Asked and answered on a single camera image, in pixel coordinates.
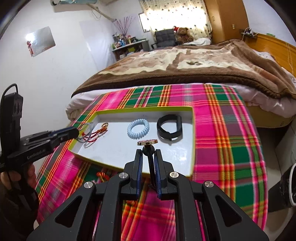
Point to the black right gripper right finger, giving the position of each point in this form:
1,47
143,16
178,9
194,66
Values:
202,210

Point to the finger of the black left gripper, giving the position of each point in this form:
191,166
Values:
59,138
70,131

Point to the black hair tie teal bead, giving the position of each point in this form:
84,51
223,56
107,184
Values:
148,150

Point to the black wristband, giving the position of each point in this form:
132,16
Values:
170,127

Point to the red cord knot charm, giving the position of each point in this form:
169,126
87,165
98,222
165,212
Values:
102,177

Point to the person's left hand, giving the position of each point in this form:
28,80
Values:
8,178

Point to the yellow-green shallow tray box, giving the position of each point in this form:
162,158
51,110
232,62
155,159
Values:
114,148

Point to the pink plaid tablecloth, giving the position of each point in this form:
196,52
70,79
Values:
228,152

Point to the cluttered desk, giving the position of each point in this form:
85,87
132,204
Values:
138,46

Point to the branch flower vase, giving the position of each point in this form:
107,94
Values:
123,25

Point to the dark grey chair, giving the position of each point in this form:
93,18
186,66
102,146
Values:
164,38

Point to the brown fleece blanket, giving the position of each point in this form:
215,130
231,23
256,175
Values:
230,61

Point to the brown teddy bear santa hat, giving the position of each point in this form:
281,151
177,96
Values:
182,35

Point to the patterned window curtain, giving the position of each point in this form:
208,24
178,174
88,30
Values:
191,14

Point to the wooden headboard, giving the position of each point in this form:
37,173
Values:
283,52

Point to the wooden wardrobe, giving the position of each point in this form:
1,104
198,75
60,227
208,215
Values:
228,19

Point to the silver wall poster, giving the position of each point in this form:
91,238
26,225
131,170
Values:
39,41

